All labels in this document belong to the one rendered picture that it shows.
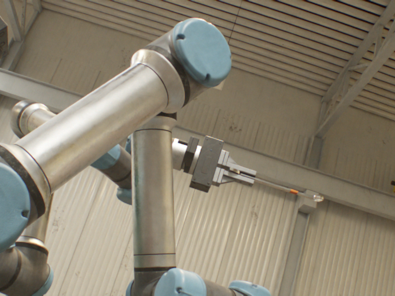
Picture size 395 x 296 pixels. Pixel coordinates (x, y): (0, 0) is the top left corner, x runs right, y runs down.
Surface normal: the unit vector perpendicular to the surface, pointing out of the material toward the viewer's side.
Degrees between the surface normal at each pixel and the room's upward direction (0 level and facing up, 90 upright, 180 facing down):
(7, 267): 93
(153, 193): 99
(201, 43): 83
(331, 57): 115
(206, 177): 90
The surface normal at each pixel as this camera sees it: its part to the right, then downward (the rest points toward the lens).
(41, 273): 0.92, -0.22
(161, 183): 0.48, -0.21
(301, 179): 0.13, -0.39
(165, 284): -0.79, -0.45
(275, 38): 0.00, 0.02
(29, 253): 0.47, -0.45
